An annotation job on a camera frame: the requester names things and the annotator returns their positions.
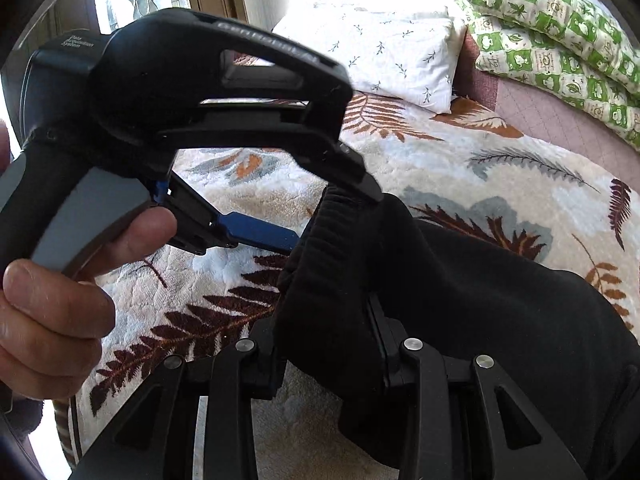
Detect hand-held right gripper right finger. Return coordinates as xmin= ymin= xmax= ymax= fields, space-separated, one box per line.
xmin=369 ymin=300 xmax=587 ymax=480

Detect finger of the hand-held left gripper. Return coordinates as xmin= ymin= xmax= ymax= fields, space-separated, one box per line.
xmin=150 ymin=171 xmax=302 ymax=256
xmin=160 ymin=110 xmax=386 ymax=204

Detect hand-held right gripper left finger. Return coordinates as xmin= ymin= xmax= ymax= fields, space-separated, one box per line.
xmin=75 ymin=317 xmax=289 ymax=480

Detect black pants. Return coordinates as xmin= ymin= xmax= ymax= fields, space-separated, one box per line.
xmin=277 ymin=185 xmax=640 ymax=480

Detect person's left hand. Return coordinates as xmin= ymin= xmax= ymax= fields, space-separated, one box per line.
xmin=0 ymin=206 xmax=178 ymax=397

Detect white leaf print pillow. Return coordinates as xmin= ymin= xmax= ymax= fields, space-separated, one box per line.
xmin=272 ymin=2 xmax=468 ymax=115

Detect leaf print blanket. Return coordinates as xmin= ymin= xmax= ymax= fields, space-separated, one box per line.
xmin=65 ymin=92 xmax=640 ymax=480

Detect pink bed sheet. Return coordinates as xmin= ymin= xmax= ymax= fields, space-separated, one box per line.
xmin=452 ymin=30 xmax=640 ymax=183

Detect green checked folded quilt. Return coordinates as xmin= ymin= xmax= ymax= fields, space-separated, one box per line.
xmin=460 ymin=0 xmax=640 ymax=150

